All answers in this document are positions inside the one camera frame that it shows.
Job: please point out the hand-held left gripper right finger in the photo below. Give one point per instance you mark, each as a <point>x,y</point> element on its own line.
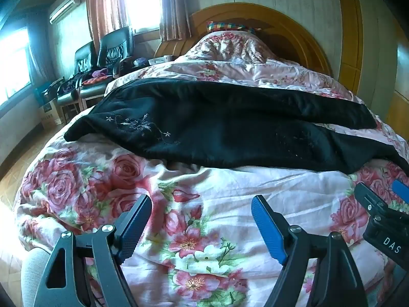
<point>268,227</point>

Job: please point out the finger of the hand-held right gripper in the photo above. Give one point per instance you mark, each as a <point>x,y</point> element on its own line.
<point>370,198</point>
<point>401,190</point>

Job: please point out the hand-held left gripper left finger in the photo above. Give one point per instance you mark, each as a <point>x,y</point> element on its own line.
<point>134,227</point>

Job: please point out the black embroidered pants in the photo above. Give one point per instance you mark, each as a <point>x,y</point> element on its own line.
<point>223,118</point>

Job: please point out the pink floral quilt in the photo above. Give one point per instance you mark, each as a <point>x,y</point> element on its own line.
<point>223,185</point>

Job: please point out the light grey cloth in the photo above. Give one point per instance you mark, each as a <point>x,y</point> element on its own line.
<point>35,268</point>

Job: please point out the blue and white cardboard box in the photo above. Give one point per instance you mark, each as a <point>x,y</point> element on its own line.
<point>48,108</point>

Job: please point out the red cushion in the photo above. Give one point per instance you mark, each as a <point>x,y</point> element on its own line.
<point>97,80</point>

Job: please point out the purple cloth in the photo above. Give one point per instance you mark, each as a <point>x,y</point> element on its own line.
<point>100,72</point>

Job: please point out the yellow wooden side panel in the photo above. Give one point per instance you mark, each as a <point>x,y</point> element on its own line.
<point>350,38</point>

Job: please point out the bedside table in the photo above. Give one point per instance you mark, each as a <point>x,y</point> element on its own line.
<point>156,61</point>

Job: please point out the black leather armchair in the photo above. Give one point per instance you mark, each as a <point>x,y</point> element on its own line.
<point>83,57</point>
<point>113,43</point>

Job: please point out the wooden headboard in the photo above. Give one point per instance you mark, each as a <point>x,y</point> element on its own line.
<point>287,28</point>

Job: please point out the side window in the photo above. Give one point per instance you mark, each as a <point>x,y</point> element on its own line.
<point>14,64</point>

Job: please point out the colourful checkered pillow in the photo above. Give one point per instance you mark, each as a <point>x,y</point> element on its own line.
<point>230,26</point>

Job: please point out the pink curtain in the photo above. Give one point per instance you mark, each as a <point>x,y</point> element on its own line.
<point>174,6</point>
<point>105,9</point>

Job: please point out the curtained window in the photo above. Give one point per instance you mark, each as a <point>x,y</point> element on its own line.
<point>143,3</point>

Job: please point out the white air conditioner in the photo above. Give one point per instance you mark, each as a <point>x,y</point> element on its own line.
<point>64,8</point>

